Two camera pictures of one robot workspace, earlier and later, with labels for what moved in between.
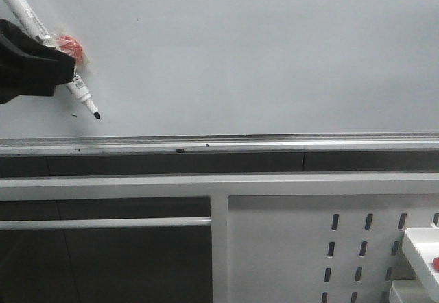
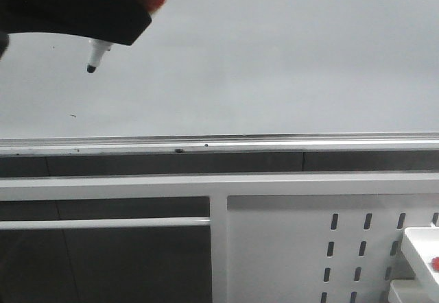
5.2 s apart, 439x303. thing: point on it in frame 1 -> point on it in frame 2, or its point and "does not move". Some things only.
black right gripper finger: x=28 y=66 -> x=93 y=6
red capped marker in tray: x=435 y=263 does not move
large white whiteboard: x=235 y=64 does not move
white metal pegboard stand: x=330 y=237 does not move
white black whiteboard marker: x=66 y=44 -> x=97 y=49
